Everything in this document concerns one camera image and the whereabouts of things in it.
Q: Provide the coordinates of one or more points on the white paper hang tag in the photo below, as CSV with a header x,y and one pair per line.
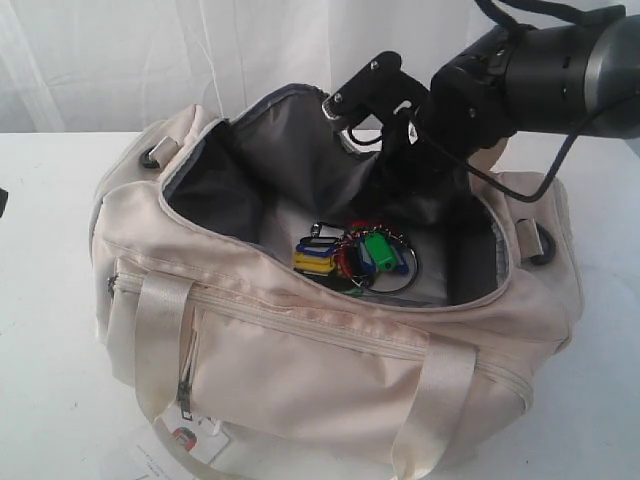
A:
x,y
200,437

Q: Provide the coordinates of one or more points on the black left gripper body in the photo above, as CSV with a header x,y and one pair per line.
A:
x,y
4,195

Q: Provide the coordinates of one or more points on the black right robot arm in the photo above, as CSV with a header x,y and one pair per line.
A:
x,y
580,78

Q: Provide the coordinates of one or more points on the white backdrop curtain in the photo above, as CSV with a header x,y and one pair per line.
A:
x,y
82,66

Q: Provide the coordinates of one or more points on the colourful key tag bunch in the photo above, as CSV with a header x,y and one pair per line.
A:
x,y
357,258

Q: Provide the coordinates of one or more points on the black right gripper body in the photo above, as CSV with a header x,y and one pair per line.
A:
x,y
412,180

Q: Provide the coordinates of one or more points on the beige fabric duffel bag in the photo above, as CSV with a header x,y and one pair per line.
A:
x,y
200,305

